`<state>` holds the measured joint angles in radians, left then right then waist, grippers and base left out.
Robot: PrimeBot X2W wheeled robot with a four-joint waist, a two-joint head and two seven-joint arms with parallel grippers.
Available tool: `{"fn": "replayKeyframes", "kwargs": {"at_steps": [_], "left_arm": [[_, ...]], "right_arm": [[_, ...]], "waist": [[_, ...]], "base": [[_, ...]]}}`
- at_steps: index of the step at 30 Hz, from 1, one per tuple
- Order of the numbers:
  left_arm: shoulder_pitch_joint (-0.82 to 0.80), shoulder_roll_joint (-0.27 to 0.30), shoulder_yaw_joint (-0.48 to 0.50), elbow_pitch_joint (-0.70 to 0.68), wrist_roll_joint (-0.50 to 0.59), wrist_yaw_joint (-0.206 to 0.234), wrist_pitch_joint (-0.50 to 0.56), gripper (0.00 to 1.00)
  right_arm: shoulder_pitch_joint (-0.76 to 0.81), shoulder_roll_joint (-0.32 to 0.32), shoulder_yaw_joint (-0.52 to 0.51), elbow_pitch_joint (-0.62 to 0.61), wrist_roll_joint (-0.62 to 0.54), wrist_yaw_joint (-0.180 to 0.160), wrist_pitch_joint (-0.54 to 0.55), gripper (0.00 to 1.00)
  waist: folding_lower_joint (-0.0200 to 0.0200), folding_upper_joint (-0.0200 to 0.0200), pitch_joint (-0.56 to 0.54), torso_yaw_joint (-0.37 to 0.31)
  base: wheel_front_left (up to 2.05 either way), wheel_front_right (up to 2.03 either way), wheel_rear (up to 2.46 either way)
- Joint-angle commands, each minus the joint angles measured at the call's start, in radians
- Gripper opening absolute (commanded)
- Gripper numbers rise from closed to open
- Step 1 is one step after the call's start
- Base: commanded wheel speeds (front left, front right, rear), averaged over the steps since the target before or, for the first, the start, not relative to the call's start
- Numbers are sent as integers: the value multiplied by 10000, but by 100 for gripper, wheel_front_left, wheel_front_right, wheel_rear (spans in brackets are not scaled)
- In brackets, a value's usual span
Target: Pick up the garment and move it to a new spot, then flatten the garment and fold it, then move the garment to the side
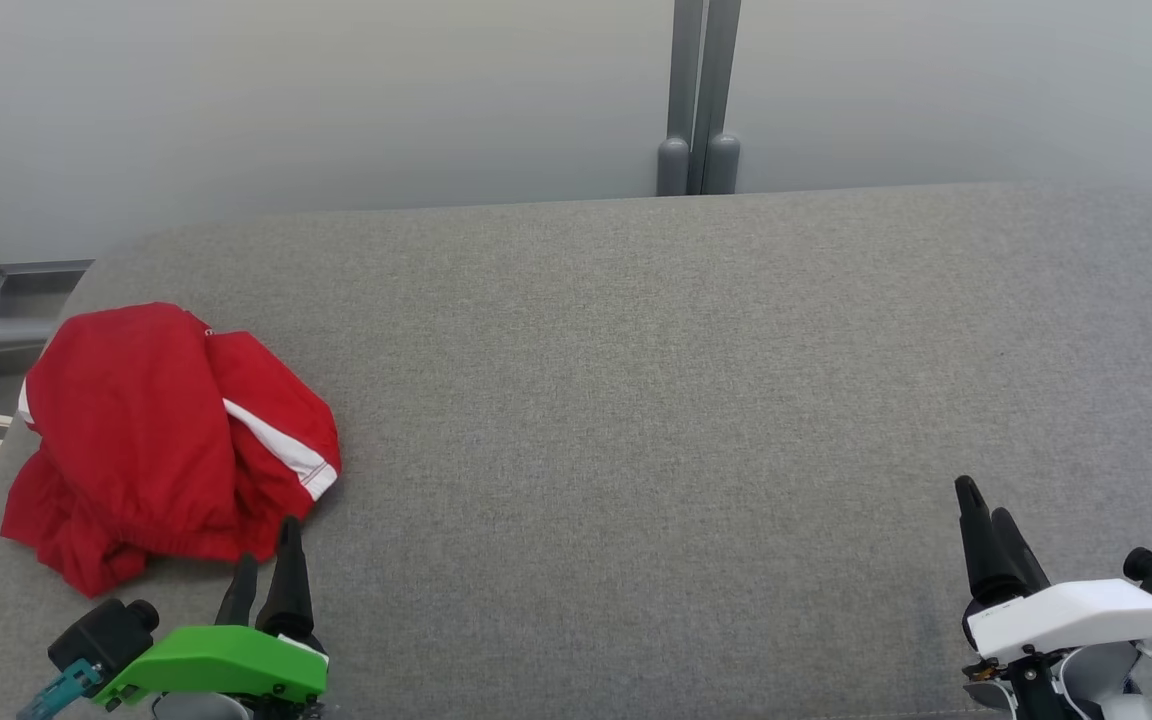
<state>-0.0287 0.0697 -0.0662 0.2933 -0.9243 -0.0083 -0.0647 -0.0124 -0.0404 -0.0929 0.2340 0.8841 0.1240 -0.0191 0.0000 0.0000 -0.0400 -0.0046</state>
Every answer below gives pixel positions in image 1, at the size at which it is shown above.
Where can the red shorts with white stripe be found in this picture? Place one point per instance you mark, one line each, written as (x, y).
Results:
(136, 400)

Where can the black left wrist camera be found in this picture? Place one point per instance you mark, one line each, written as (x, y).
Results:
(101, 635)

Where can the grey partition post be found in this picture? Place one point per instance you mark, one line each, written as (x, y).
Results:
(723, 90)
(681, 90)

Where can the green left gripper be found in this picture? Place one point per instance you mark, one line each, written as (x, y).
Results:
(226, 660)

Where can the teal left camera connector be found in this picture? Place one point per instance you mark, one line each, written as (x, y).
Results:
(61, 690)

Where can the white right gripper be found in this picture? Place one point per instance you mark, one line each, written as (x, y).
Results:
(1076, 615)

